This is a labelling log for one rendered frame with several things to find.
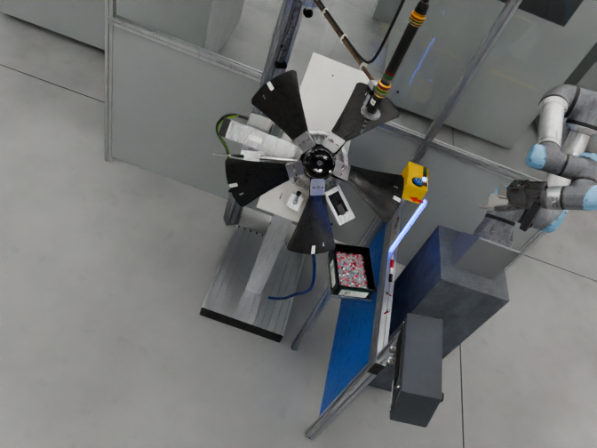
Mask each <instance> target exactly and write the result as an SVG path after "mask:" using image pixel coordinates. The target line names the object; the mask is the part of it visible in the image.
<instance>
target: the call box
mask: <svg viewBox="0 0 597 448"><path fill-rule="evenodd" d="M423 167H424V166H421V165H418V164H414V163H412V162H408V163H407V165H406V166H405V168H404V170H403V171H402V174H401V175H402V176H403V178H404V187H403V193H402V198H403V199H406V200H409V201H411V202H413V203H416V204H419V202H417V201H416V202H414V201H413V200H411V199H410V197H417V198H418V200H422V198H423V197H424V195H425V194H426V192H427V187H426V186H423V183H422V185H417V184H416V183H415V182H414V179H415V178H416V177H417V178H420V179H421V180H422V181H423V182H425V183H427V185H428V168H427V175H426V181H424V180H423V171H424V170H423Z"/></svg>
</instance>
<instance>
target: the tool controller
mask: <svg viewBox="0 0 597 448"><path fill-rule="evenodd" d="M389 353H394V357H388V363H389V364H393V365H394V371H393V381H392V391H391V402H390V408H389V410H390V412H389V413H390V420H394V421H399V422H402V423H407V424H411V425H415V426H420V427H423V428H426V427H427V425H428V423H429V422H430V420H431V419H432V417H433V415H434V412H435V411H436V409H437V407H438V405H439V403H440V402H442V401H443V398H444V394H443V392H442V320H441V319H438V318H433V317H429V316H420V315H415V314H411V313H407V314H406V317H405V318H404V321H403V322H402V328H401V331H400V333H399V336H398V340H397V342H396V345H395V346H390V348H389Z"/></svg>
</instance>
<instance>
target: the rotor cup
mask: <svg viewBox="0 0 597 448"><path fill-rule="evenodd" d="M300 159H301V162H302V165H303V166H304V167H303V169H304V173H305V174H304V175H305V176H306V177H307V178H309V179H325V180H326V179H328V178H329V177H330V176H331V175H332V173H333V171H334V169H335V166H336V157H335V155H334V154H333V153H332V152H331V151H330V150H329V149H327V148H325V147H324V146H323V145H322V144H317V145H315V146H314V147H312V148H310V150H308V151H306V152H305V153H302V154H301V156H300ZM318 160H321V161H322V165H317V161H318Z"/></svg>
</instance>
